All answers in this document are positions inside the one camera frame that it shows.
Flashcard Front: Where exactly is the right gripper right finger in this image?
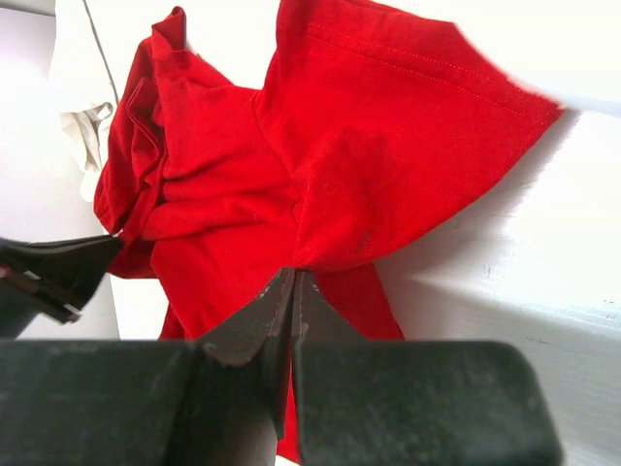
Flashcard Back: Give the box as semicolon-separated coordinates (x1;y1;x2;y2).
292;272;563;465

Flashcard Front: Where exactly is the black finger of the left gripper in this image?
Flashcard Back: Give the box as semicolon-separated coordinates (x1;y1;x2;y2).
1;235;123;339

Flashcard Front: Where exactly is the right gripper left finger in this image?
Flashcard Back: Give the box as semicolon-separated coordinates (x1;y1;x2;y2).
1;269;295;465

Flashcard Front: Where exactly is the white t shirt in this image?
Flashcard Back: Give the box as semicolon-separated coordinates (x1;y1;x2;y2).
46;0;122;204

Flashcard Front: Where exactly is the red t shirt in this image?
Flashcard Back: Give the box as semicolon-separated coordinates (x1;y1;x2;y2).
93;1;561;465

